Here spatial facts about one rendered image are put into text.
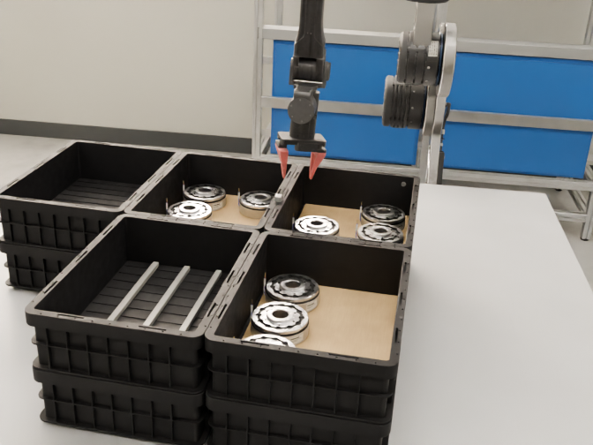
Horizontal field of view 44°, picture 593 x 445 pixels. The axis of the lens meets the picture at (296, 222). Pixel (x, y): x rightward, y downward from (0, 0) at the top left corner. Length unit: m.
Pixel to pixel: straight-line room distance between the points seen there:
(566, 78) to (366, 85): 0.90
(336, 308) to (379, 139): 2.27
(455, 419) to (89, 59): 3.78
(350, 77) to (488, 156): 0.76
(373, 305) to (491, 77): 2.27
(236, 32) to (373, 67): 1.19
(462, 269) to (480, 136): 1.81
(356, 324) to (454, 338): 0.31
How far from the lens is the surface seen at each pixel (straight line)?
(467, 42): 3.53
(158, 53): 4.63
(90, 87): 4.83
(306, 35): 1.60
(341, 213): 1.83
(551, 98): 3.65
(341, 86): 3.57
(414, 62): 2.06
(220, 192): 1.85
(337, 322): 1.39
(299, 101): 1.57
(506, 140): 3.68
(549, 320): 1.76
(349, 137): 3.64
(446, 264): 1.92
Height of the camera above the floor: 1.57
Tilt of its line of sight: 25 degrees down
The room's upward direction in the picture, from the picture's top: 3 degrees clockwise
